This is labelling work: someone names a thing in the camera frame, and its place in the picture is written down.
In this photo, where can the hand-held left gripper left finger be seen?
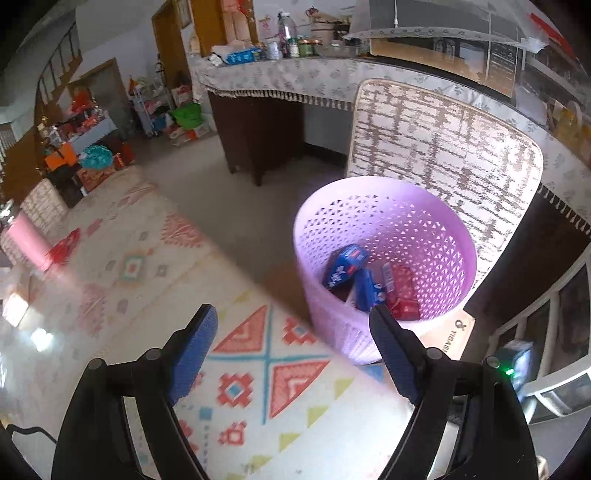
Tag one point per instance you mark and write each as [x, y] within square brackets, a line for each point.
[194, 355]

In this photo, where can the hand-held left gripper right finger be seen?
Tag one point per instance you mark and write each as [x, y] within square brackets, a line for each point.
[397, 355]

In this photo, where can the long red box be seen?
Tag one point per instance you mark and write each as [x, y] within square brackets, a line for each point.
[401, 290]

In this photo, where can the blue tissue packet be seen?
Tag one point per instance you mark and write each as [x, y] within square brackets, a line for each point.
[367, 288]

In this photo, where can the blue box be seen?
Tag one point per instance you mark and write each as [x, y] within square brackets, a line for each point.
[344, 267]

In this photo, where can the purple plastic basket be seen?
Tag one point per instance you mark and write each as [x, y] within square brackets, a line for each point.
[392, 217]

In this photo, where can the flat cardboard piece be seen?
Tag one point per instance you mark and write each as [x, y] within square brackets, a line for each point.
[455, 334]

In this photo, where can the patterned tablecloth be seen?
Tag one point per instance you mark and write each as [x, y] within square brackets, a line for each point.
[258, 392]

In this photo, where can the red plastic bag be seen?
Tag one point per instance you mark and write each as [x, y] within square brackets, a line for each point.
[62, 249]

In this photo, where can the pink thermos bottle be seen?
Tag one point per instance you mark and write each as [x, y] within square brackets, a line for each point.
[25, 240]

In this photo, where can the patterned chair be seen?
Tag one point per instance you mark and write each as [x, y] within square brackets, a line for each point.
[41, 207]

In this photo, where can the patterned chair back cushion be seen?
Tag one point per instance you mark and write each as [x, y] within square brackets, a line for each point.
[438, 138]

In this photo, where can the teal bag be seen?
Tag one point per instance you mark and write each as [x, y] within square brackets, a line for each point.
[94, 157]

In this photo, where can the dark wooden sideboard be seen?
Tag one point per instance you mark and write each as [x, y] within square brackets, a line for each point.
[258, 134]

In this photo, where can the green basin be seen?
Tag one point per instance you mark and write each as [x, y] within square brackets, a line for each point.
[187, 115]

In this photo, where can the orange bag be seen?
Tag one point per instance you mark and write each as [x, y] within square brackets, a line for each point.
[60, 156]

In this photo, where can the checkered cloth table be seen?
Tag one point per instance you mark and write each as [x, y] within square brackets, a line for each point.
[92, 134]

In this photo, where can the white shelf rack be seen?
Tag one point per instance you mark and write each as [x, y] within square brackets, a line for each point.
[150, 108]

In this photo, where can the wooden door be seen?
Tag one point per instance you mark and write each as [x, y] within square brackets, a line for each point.
[111, 87]

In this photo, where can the leaf print fringed cloth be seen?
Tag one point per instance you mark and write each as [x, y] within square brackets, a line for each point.
[300, 76]

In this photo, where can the blue wipes packet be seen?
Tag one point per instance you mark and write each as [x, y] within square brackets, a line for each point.
[242, 55]

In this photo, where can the wooden staircase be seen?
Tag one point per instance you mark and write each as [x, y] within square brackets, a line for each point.
[60, 60]

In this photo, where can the clear plastic bottle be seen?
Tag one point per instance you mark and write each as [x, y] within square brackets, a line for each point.
[287, 27]

